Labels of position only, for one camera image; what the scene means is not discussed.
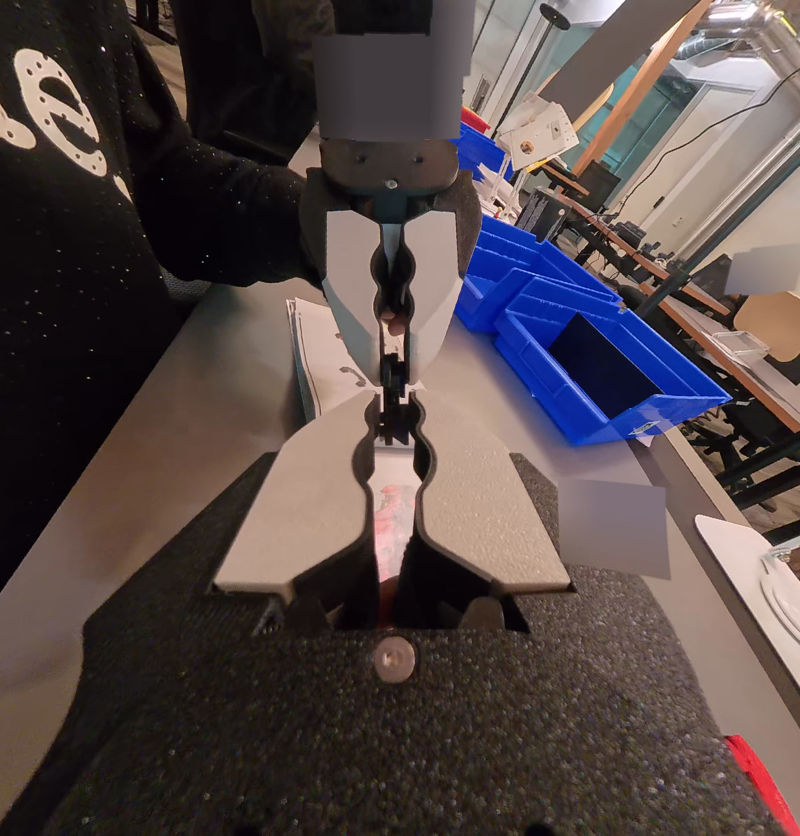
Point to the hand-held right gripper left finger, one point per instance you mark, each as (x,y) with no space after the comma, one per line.
(295,516)

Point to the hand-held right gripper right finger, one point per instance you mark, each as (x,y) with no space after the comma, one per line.
(491,522)

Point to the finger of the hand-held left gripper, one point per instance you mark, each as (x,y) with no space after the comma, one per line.
(348,274)
(436,274)

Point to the lego instruction booklet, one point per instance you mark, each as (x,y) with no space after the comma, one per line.
(328,339)

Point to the black lego arch piece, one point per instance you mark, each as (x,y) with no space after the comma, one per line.
(393,392)

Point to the red lego car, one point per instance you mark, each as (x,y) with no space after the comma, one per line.
(759,784)

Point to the person's left forearm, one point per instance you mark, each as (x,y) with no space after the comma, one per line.
(230,215)

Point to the person's left hand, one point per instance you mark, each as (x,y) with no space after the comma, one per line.
(393,323)

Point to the blue plastic storage bin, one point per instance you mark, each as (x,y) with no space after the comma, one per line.
(570,405)
(485,307)
(478,150)
(517,245)

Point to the black cardboard box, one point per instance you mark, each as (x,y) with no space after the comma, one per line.
(543,215)

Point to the white square plate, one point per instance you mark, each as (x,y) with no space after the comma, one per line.
(543,140)

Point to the black computer monitor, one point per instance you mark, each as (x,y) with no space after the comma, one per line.
(599,183)

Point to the black pole stand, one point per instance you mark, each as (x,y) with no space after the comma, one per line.
(553,13)

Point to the white stand base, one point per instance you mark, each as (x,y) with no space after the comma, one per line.
(733,561)

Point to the black board with wooden edge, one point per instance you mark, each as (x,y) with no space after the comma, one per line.
(609,39)

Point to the long wooden desk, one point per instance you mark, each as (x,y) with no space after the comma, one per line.
(694,313)

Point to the clear plastic box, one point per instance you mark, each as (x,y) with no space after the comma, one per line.
(739,343)

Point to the beige office chair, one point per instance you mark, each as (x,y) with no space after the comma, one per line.
(778,320)

